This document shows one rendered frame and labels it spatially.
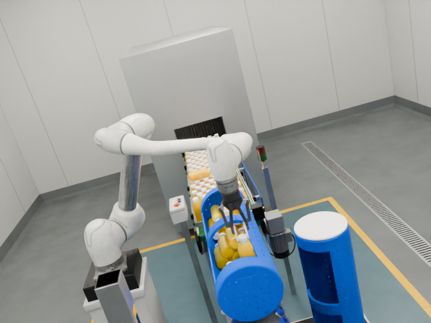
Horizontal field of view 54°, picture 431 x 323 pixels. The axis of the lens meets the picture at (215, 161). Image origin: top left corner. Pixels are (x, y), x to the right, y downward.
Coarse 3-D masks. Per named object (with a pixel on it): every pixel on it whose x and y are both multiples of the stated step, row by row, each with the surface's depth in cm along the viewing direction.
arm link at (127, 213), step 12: (120, 120) 198; (132, 120) 197; (144, 120) 202; (144, 132) 200; (132, 156) 208; (132, 168) 212; (120, 180) 220; (132, 180) 216; (120, 192) 222; (132, 192) 220; (120, 204) 226; (132, 204) 225; (120, 216) 226; (132, 216) 227; (144, 216) 240; (132, 228) 230
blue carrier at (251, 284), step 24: (216, 192) 248; (240, 192) 252; (240, 216) 214; (216, 240) 242; (240, 264) 173; (264, 264) 174; (216, 288) 177; (240, 288) 174; (264, 288) 176; (240, 312) 178; (264, 312) 180
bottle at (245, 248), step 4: (248, 240) 180; (240, 244) 178; (244, 244) 178; (248, 244) 178; (240, 248) 178; (244, 248) 178; (248, 248) 178; (252, 248) 179; (240, 252) 179; (244, 252) 178; (248, 252) 178; (252, 252) 179; (240, 256) 181; (244, 256) 179
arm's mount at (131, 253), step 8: (128, 256) 233; (136, 256) 231; (128, 264) 225; (136, 264) 225; (128, 272) 217; (136, 272) 220; (88, 280) 221; (128, 280) 215; (136, 280) 216; (88, 288) 214; (136, 288) 217; (88, 296) 216; (96, 296) 216
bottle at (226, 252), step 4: (220, 236) 219; (224, 236) 217; (220, 240) 216; (224, 240) 214; (220, 244) 213; (224, 244) 210; (228, 244) 210; (220, 248) 210; (224, 248) 208; (228, 248) 208; (232, 248) 210; (220, 252) 209; (224, 252) 209; (228, 252) 209; (232, 252) 209; (224, 256) 209; (228, 256) 209
